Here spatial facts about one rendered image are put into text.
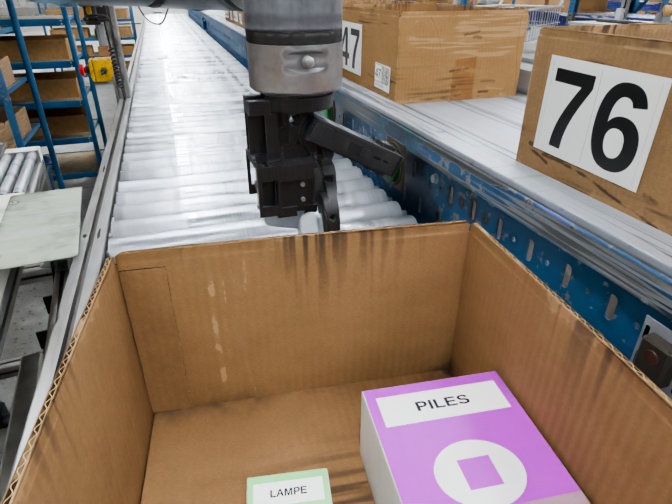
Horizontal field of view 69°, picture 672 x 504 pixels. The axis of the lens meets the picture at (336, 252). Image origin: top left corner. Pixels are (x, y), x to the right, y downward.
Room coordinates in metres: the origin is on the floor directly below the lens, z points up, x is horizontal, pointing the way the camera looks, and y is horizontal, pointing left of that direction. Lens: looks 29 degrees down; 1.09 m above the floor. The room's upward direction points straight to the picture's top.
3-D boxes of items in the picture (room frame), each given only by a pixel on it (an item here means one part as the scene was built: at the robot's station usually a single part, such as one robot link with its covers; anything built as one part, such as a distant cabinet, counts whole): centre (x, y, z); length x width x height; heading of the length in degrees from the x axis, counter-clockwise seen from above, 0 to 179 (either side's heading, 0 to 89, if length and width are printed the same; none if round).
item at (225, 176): (0.99, 0.20, 0.72); 0.52 x 0.05 x 0.05; 108
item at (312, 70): (0.50, 0.04, 1.02); 0.10 x 0.09 x 0.05; 18
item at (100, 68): (1.74, 0.79, 0.84); 0.15 x 0.09 x 0.07; 18
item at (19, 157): (0.99, 0.68, 0.74); 0.28 x 0.02 x 0.02; 23
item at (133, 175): (1.06, 0.22, 0.72); 0.52 x 0.05 x 0.05; 108
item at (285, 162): (0.50, 0.05, 0.94); 0.09 x 0.08 x 0.12; 108
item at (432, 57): (1.25, -0.20, 0.96); 0.39 x 0.29 x 0.17; 18
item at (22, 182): (1.00, 0.66, 0.74); 0.28 x 0.02 x 0.02; 23
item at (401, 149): (0.86, -0.10, 0.81); 0.09 x 0.01 x 0.09; 18
